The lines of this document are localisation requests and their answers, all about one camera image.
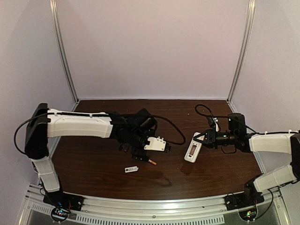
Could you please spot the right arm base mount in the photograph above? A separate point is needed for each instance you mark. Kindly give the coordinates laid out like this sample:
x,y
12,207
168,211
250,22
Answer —
x,y
250,197

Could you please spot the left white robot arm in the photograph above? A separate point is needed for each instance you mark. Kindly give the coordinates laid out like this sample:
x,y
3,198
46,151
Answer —
x,y
136,130

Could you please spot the left aluminium frame post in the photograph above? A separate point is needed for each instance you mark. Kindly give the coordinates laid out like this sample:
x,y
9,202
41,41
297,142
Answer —
x,y
61,49

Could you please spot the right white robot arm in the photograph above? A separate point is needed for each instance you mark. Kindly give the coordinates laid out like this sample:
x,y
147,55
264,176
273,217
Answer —
x,y
287,142

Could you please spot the aluminium frame post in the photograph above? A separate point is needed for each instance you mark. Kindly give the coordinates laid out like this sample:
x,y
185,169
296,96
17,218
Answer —
x,y
250,14
61,49

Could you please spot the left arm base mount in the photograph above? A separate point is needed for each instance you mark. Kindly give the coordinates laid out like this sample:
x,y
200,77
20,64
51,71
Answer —
x,y
64,200

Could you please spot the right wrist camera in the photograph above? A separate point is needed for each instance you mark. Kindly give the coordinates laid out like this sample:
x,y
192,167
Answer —
x,y
213,123

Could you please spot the orange battery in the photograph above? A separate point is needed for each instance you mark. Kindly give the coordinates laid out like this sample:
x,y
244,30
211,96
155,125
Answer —
x,y
152,162

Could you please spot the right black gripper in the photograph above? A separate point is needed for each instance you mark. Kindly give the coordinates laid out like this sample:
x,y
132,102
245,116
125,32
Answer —
x,y
210,136

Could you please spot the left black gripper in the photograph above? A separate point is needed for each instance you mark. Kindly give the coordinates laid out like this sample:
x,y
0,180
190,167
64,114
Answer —
x,y
137,152

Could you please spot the right aluminium frame post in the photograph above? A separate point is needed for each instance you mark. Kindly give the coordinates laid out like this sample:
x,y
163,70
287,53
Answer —
x,y
250,14

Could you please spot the white battery cover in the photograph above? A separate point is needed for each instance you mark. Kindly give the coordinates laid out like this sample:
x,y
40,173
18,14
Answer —
x,y
131,169

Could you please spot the aluminium front rail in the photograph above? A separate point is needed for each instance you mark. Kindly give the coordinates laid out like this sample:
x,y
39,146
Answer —
x,y
198,211

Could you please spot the white remote control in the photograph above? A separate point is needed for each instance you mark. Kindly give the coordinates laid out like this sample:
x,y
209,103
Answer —
x,y
192,151

